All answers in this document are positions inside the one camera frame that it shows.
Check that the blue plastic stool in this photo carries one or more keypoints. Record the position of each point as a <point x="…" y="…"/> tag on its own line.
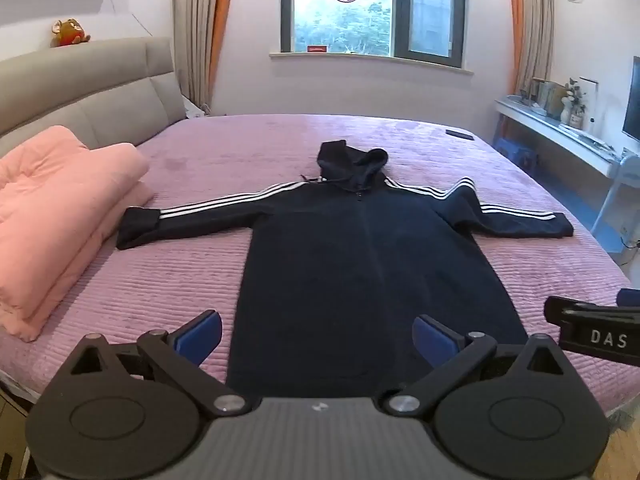
<point x="520" y="152"/>

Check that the white pillow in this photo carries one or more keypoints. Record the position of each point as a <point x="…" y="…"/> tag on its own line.
<point x="192" y="108"/>

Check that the orange plush toy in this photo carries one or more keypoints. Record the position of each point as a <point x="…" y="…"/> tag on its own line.
<point x="69" y="33"/>

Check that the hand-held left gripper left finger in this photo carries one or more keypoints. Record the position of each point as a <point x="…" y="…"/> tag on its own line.
<point x="197" y="335"/>

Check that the flat screen monitor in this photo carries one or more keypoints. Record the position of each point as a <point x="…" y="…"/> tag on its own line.
<point x="632" y="102"/>

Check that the picture frame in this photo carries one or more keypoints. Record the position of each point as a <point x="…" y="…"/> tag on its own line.
<point x="545" y="95"/>

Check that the beige and orange curtain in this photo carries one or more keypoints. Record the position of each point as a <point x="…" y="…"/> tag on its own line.
<point x="202" y="30"/>
<point x="532" y="25"/>

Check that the pink bed cover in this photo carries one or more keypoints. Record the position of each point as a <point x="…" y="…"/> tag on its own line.
<point x="200" y="185"/>

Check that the navy striped hooded jacket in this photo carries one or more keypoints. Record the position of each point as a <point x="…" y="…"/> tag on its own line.
<point x="350" y="260"/>

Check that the grey padded headboard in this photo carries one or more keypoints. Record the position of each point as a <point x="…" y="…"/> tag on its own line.
<point x="75" y="80"/>

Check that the dark framed window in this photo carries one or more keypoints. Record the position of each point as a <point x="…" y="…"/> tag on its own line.
<point x="370" y="5"/>

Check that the folded pink quilt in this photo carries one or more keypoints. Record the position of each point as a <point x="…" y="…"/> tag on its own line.
<point x="55" y="200"/>

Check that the white desk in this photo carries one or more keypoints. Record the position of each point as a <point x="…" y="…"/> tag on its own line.
<point x="560" y="132"/>

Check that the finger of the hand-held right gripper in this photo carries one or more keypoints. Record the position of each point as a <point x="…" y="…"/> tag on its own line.
<point x="560" y="306"/>

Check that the black phone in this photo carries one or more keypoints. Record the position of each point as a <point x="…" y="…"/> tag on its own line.
<point x="460" y="134"/>

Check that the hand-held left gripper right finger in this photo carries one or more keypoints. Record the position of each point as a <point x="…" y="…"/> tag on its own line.
<point x="436" y="337"/>

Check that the white vase with flowers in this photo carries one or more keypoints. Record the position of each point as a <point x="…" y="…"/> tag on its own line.
<point x="567" y="107"/>

